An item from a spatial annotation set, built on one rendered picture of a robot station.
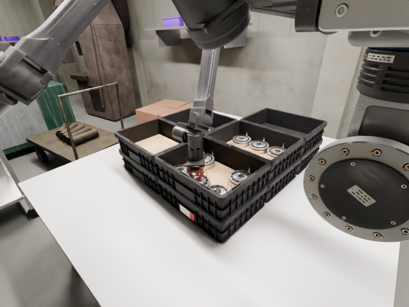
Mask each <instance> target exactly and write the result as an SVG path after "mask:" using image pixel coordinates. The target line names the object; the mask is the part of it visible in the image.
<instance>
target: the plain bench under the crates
mask: <svg viewBox="0 0 409 307"><path fill-rule="evenodd" d="M119 149H120V145H119V144H117V145H114V146H111V147H109V148H106V149H104V150H101V151H99V152H96V153H94V154H91V155H88V156H87V157H84V158H81V159H79V160H76V161H73V162H71V163H68V164H66V165H64V166H61V167H59V168H56V169H53V170H51V171H49V172H45V173H43V174H41V175H38V176H36V177H33V178H30V179H28V180H26V181H23V182H21V183H18V186H19V187H20V189H21V191H22V192H23V194H24V195H25V196H26V198H27V199H28V201H29V202H30V204H31V205H32V207H33V208H34V210H35V211H36V213H37V214H38V215H39V217H40V219H41V220H42V221H43V223H44V225H45V226H46V228H47V229H48V230H49V232H50V233H51V235H52V236H53V238H54V239H55V241H56V242H57V244H58V245H59V247H60V248H61V250H62V251H63V253H64V254H65V255H66V257H67V259H68V260H69V262H70V263H71V264H72V266H73V268H74V269H75V270H76V272H77V273H78V275H79V276H80V278H81V279H82V281H83V282H84V284H85V285H86V287H87V288H88V289H89V291H90V293H91V294H92V295H93V297H94V298H95V300H96V302H97V303H98V304H99V306H100V307H393V306H394V295H395V288H396V277H397V265H398V259H399V247H400V242H375V241H369V240H365V239H360V238H357V237H355V236H351V235H349V234H347V233H344V232H342V231H340V230H338V229H337V228H335V227H333V226H332V225H331V224H329V223H327V222H326V221H325V220H324V219H323V218H322V217H320V216H319V215H318V213H317V212H316V211H315V210H314V209H313V208H312V206H311V205H310V203H309V201H308V200H307V197H306V194H305V192H304V186H303V177H304V172H305V170H306V168H305V169H304V170H303V171H302V172H301V173H300V174H298V175H296V177H295V178H294V179H293V180H292V181H291V182H290V183H289V184H288V185H287V186H286V187H285V188H284V189H282V190H281V191H280V192H279V193H278V194H277V195H276V196H275V197H273V198H272V199H271V200H270V201H269V202H268V203H264V204H265V206H264V207H263V208H262V209H261V210H260V211H258V212H257V213H256V214H255V215H254V216H253V217H252V218H251V219H250V220H249V221H248V222H247V223H246V224H245V225H243V226H242V227H241V228H240V229H239V230H238V231H237V232H236V233H234V234H233V235H232V236H231V237H230V238H229V239H228V240H227V241H226V242H225V243H223V244H221V243H218V242H217V241H216V240H215V239H213V238H212V237H211V236H209V235H208V234H207V233H206V232H205V231H203V230H202V229H201V228H200V227H198V226H197V225H195V224H194V223H193V222H192V221H191V220H189V219H188V218H187V217H186V216H185V215H183V214H182V213H181V212H179V211H178V210H177V209H176V208H174V207H173V206H172V205H171V204H170V203H168V202H167V201H166V200H164V199H163V198H162V197H161V196H162V194H160V195H159V194H157V193H156V192H154V191H153V190H152V189H150V188H149V187H148V186H147V185H146V184H144V183H143V182H142V181H140V179H138V178H137V177H135V176H134V175H133V174H132V173H131V172H129V171H128V170H126V169H125V168H124V167H123V165H124V161H123V160H122V156H121V155H120V154H119Z"/></svg>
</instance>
